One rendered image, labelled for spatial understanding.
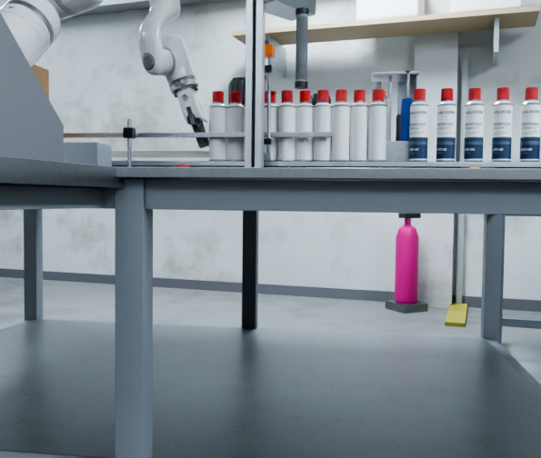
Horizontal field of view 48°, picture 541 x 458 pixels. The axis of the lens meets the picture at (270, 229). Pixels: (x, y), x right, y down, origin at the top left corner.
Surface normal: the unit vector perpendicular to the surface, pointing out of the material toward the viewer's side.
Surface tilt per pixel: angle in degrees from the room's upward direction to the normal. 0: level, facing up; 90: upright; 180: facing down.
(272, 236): 90
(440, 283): 90
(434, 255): 90
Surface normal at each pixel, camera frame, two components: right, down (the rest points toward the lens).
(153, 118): -0.33, 0.04
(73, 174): 0.95, 0.03
